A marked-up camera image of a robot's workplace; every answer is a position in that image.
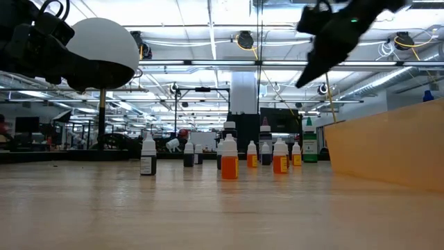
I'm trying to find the long suspended ceiling light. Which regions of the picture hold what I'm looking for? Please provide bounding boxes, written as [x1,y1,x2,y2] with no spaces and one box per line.
[138,59,444,68]

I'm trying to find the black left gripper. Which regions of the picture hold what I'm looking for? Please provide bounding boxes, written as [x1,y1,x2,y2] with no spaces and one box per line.
[0,21,101,90]

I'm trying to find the silver ventilation duct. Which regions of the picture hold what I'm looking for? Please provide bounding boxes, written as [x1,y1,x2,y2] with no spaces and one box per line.
[338,43,444,102]

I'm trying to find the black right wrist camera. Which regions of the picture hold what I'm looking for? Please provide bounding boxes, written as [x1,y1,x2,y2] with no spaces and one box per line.
[297,0,334,35]

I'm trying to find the white building column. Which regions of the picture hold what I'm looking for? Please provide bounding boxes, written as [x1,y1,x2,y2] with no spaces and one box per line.
[230,71,259,115]

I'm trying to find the large green food coloring bottle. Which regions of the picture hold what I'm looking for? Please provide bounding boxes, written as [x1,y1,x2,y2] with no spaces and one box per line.
[302,116,318,164]

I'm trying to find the orange translucent plastic tray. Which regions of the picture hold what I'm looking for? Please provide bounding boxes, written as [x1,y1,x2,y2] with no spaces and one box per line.
[324,98,444,194]

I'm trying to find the black aluminium table frame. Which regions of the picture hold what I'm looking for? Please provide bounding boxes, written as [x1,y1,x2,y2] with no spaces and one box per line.
[0,149,330,165]

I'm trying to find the black monitor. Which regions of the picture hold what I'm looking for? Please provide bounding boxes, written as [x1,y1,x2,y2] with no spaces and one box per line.
[259,107,302,135]
[14,116,40,134]

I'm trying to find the small orange food coloring bottle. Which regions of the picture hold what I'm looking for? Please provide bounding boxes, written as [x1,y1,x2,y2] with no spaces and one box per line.
[291,141,302,167]
[272,137,289,175]
[246,140,259,169]
[221,133,240,181]

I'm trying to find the white tilted background device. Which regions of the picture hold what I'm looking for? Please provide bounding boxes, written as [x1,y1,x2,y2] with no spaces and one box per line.
[165,137,181,153]

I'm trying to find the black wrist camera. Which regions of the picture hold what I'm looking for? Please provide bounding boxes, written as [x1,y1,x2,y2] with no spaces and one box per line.
[297,0,334,35]
[33,12,76,47]

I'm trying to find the large purple food coloring bottle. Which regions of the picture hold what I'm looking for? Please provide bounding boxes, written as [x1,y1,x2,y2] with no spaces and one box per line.
[258,116,273,165]

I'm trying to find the white coiled ceiling cable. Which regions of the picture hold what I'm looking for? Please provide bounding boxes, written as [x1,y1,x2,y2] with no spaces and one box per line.
[376,40,396,62]

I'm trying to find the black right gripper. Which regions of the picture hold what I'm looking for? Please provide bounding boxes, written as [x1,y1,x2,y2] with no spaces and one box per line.
[296,0,391,88]

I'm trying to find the black cabinet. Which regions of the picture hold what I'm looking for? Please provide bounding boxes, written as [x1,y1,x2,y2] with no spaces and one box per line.
[226,112,262,154]

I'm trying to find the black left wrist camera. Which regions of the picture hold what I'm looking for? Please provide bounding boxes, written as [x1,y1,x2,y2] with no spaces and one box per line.
[33,12,76,47]

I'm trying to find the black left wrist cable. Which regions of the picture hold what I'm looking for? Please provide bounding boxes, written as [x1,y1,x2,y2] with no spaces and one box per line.
[38,0,71,20]

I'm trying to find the black background station frame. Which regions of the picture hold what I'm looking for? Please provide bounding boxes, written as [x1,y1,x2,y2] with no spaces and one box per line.
[174,86,231,140]

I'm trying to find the yellow hanging cable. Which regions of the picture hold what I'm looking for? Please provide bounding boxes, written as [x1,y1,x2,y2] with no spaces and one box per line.
[324,72,339,124]
[393,29,438,85]
[234,33,299,119]

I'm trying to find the white board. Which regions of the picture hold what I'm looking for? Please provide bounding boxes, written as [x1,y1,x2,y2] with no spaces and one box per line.
[189,131,218,153]

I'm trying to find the black bottle with white cap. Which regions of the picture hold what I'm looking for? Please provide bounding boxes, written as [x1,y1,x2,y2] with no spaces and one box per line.
[221,121,239,143]

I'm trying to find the white globe table lamp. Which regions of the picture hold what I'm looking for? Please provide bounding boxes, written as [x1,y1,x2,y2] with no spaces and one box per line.
[65,17,142,156]

